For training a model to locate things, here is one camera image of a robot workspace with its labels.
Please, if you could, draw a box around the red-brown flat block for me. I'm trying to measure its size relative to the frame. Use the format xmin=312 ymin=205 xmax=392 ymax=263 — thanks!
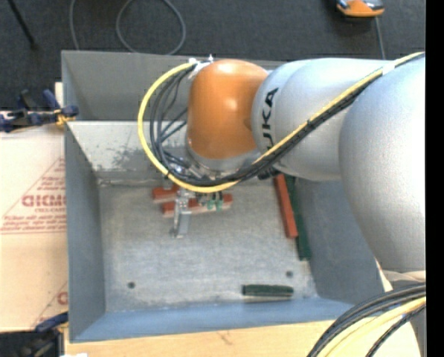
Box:
xmin=273 ymin=173 xmax=300 ymax=239
xmin=151 ymin=184 xmax=181 ymax=205
xmin=161 ymin=193 xmax=234 ymax=219

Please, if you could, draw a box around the brown cardboard board, red print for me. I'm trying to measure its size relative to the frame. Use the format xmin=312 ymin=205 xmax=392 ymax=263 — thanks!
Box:
xmin=0 ymin=81 xmax=71 ymax=335

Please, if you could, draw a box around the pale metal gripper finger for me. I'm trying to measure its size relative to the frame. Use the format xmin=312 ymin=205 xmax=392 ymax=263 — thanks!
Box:
xmin=179 ymin=208 xmax=192 ymax=237
xmin=169 ymin=198 xmax=182 ymax=239

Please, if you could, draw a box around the grey metal bin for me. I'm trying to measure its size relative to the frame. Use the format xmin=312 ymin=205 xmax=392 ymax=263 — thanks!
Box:
xmin=60 ymin=49 xmax=389 ymax=344

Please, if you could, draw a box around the dark green flat block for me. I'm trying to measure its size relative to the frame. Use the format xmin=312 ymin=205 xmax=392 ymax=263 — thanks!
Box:
xmin=241 ymin=283 xmax=295 ymax=298
xmin=283 ymin=174 xmax=313 ymax=262

